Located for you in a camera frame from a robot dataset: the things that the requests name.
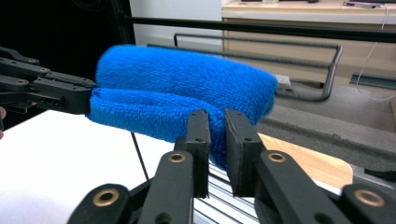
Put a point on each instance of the blue towel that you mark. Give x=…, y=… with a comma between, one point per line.
x=174, y=81

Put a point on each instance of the white cabinet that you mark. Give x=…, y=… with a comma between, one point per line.
x=174, y=15

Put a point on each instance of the black curtain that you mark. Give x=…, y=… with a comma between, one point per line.
x=62, y=25

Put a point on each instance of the thin grey flat device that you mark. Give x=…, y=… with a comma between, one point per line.
x=361, y=3

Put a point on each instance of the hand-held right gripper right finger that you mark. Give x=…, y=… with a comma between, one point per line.
x=246, y=161

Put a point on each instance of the white table mat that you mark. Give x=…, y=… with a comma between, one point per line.
x=62, y=155

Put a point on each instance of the black metal frame bar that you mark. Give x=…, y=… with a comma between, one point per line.
x=280, y=29

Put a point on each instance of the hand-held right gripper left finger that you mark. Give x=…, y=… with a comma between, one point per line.
x=174, y=186

